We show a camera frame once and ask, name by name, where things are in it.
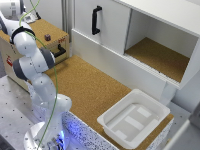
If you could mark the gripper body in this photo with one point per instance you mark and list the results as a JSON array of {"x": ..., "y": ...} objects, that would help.
[{"x": 30, "y": 18}]

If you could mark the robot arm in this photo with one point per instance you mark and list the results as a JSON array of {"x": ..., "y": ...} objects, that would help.
[{"x": 37, "y": 64}]

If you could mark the purple block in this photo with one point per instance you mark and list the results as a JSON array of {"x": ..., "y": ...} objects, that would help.
[{"x": 47, "y": 37}]

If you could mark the wooden drawer box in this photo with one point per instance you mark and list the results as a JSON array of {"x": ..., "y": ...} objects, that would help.
[{"x": 57, "y": 31}]

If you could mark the white sliding door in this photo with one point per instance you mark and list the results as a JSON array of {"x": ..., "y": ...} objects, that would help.
[{"x": 113, "y": 23}]

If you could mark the white cabinet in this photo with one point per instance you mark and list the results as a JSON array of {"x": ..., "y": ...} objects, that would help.
[{"x": 111, "y": 65}]

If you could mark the white plastic box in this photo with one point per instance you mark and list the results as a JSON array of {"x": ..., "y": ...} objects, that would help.
[{"x": 133, "y": 121}]

